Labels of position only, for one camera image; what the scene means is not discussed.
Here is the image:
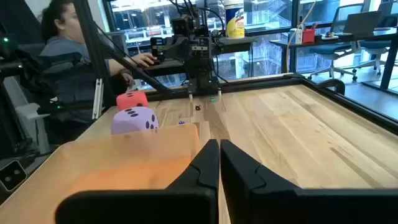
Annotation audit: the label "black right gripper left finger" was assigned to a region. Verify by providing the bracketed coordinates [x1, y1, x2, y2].
[55, 138, 221, 224]

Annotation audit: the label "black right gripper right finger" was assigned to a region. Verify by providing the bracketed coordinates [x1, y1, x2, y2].
[220, 138, 398, 224]

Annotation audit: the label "thin wooden board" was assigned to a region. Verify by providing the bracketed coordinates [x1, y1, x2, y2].
[0, 123, 201, 224]

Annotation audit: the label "large purple foam die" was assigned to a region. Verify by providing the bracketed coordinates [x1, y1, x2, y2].
[111, 106, 160, 136]

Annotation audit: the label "large red foam die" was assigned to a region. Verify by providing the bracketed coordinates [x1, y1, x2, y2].
[116, 90, 150, 112]

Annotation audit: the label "blue office chair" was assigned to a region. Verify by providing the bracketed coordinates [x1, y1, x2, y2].
[357, 1, 398, 77]
[307, 2, 363, 82]

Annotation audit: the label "white and blue container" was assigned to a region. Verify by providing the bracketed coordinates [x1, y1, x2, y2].
[288, 27, 303, 45]

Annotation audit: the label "red pen cup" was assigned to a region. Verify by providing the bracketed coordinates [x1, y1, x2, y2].
[302, 27, 317, 44]

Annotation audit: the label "dark office desk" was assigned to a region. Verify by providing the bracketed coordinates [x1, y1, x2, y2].
[269, 29, 398, 91]

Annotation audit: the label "light grey chair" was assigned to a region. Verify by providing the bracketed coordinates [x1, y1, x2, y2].
[14, 102, 50, 154]

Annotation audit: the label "yellow wipes canister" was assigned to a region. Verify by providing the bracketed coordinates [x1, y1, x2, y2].
[223, 0, 246, 40]

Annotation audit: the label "person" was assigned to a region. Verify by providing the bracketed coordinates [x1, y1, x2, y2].
[39, 0, 158, 144]

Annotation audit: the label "grey laptop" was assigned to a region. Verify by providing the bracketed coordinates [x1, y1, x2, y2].
[343, 10, 382, 35]

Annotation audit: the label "black aluminium table frame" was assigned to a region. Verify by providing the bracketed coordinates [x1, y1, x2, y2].
[73, 0, 398, 135]

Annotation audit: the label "black frame handle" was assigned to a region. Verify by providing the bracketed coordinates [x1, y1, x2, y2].
[315, 78, 346, 96]

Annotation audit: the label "silver aluminium bracket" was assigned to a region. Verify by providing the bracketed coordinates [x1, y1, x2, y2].
[91, 78, 104, 121]

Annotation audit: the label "yellow cable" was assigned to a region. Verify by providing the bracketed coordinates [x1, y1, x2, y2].
[284, 0, 317, 74]

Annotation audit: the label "small black stereo camera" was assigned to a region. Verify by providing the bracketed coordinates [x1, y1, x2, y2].
[0, 159, 28, 192]

